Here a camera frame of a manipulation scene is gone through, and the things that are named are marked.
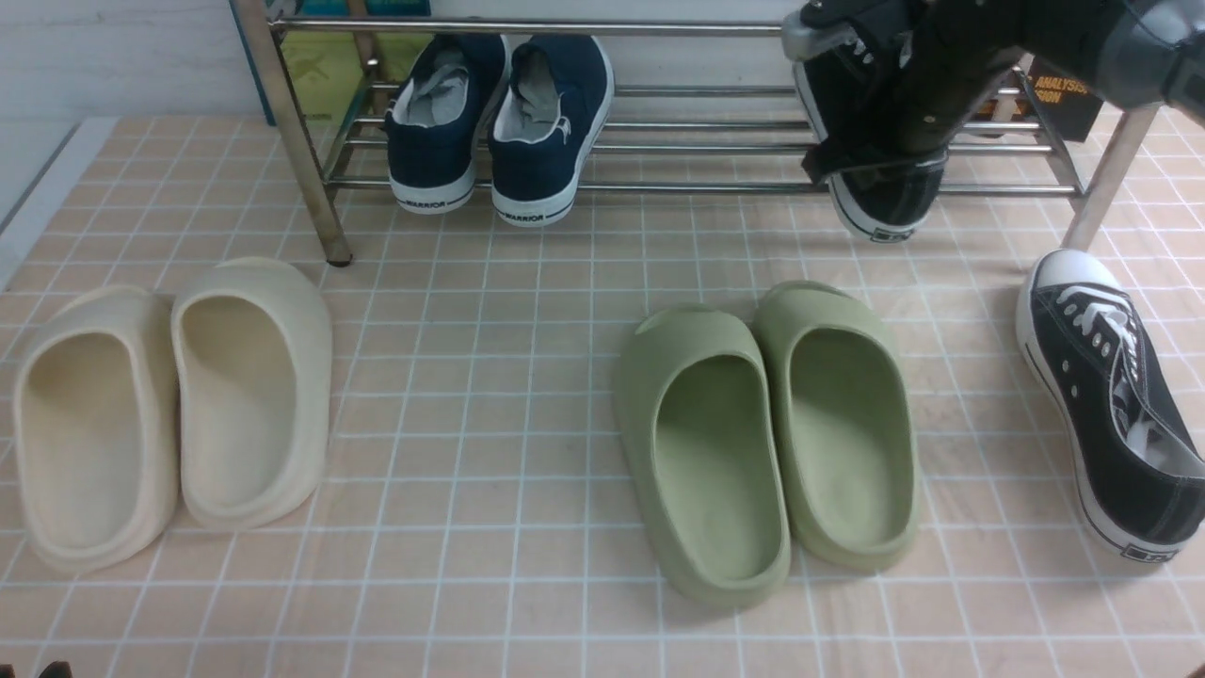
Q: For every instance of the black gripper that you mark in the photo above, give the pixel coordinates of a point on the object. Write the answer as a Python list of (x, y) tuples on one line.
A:
[(958, 52)]

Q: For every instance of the black canvas sneaker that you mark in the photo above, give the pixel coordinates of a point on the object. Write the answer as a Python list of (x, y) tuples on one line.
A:
[(836, 90), (1138, 475)]

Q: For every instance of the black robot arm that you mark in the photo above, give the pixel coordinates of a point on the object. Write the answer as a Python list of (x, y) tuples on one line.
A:
[(1131, 54)]

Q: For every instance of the silver metal shoe rack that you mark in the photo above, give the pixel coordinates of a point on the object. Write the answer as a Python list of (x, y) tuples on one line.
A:
[(263, 24)]

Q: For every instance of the black book orange text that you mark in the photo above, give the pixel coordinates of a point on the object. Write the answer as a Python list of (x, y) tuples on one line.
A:
[(1071, 107)]

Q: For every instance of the right navy canvas sneaker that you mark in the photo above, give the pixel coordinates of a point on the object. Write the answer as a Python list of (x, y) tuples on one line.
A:
[(560, 90)]

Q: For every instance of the navy canvas sneaker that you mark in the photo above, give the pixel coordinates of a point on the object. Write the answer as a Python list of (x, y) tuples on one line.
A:
[(437, 117), (560, 90)]

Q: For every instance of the left green foam slipper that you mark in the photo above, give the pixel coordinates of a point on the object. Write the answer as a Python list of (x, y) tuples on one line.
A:
[(691, 402)]

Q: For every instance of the green foam slipper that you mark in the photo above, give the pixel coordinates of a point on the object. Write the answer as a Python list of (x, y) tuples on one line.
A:
[(691, 402), (847, 448)]

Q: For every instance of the right green foam slipper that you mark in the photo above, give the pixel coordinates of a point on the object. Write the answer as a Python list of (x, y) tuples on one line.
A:
[(847, 448)]

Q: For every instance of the left navy canvas sneaker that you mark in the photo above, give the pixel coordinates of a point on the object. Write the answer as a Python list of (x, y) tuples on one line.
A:
[(437, 117)]

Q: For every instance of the yellow green box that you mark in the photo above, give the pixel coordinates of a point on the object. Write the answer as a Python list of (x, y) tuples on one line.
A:
[(326, 70)]

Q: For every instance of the right cream foam slipper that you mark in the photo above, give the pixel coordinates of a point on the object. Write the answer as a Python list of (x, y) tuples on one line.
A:
[(254, 349)]

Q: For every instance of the cream foam slipper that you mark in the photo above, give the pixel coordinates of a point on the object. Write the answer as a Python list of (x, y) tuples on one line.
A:
[(95, 429), (254, 349)]

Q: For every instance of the left cream foam slipper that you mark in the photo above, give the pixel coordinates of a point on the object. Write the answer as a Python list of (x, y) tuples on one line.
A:
[(95, 429)]

